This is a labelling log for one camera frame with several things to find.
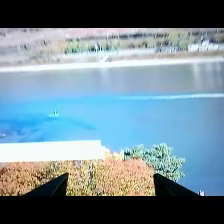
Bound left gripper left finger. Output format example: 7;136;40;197
23;172;70;197

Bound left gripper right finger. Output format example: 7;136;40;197
153;172;200;197

